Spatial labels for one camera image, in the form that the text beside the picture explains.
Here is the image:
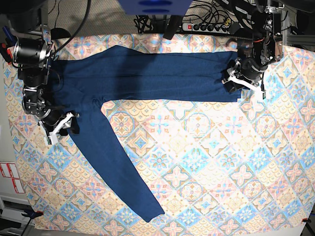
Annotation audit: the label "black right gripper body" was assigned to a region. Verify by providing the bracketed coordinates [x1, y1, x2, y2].
[38, 108, 66, 130]

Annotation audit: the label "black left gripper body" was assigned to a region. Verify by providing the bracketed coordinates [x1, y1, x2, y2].
[226, 58, 267, 85]

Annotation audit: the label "blue long-sleeve shirt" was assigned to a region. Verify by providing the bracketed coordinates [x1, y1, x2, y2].
[49, 46, 241, 222]

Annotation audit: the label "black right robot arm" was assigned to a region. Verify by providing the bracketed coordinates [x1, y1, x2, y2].
[0, 0, 80, 145]

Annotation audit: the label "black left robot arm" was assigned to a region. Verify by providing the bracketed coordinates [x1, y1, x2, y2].
[222, 0, 283, 100]

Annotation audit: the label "red-white labels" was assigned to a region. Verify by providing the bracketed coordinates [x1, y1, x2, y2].
[0, 162, 24, 194]

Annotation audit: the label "white power strip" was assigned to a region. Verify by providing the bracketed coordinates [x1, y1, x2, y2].
[182, 23, 230, 34]

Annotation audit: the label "red-black clamp upper left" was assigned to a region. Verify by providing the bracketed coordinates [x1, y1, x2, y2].
[0, 43, 12, 63]

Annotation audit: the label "black round stool base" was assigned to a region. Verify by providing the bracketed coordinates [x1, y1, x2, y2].
[51, 28, 71, 40]

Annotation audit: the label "patterned tile tablecloth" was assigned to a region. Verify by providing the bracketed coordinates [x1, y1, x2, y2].
[0, 46, 315, 236]

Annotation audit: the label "blue-black clamp lower left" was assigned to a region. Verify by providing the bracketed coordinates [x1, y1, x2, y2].
[21, 209, 43, 219]

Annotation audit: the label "white cabinet lower left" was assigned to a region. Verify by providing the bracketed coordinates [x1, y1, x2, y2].
[0, 195, 32, 224]

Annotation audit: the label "orange clamp lower right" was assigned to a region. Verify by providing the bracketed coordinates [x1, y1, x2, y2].
[302, 218, 312, 223]

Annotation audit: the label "blue-handled clamp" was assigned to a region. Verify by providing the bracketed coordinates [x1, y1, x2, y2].
[2, 26, 16, 43]

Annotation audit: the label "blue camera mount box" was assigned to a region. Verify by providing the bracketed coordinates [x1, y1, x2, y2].
[118, 0, 192, 16]

